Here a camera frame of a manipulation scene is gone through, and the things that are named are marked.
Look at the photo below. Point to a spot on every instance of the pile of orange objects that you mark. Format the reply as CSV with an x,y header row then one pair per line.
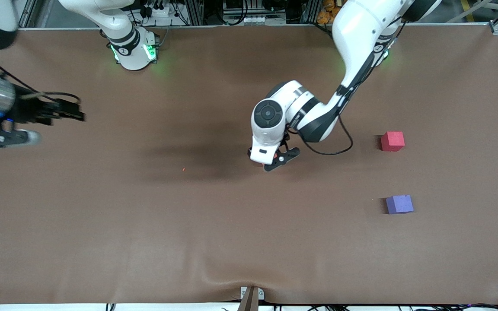
x,y
324,17

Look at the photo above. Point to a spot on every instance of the brown table cloth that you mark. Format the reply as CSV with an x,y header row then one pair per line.
x,y
231,224

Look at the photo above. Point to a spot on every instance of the purple foam block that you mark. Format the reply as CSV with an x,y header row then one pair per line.
x,y
399,204

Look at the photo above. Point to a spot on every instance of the white power strip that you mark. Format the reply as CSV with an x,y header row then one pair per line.
x,y
158,11

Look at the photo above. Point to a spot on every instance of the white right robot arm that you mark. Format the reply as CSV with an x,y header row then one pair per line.
x,y
123,52

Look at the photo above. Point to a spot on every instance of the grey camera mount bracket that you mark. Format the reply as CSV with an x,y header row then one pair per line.
x,y
251,298

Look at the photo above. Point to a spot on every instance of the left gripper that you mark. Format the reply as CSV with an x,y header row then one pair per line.
x,y
249,152

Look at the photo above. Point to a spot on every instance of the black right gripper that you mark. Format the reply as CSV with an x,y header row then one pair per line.
x,y
30,110

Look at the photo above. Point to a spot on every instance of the white terminal strip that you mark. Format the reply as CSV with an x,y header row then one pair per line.
x,y
253,19

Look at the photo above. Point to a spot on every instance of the metal table corner bracket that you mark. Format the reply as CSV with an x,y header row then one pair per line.
x,y
497,28

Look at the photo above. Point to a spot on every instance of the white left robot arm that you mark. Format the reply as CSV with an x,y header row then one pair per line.
x,y
361,34

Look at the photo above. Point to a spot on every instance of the red foam block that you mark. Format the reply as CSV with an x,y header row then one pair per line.
x,y
392,141

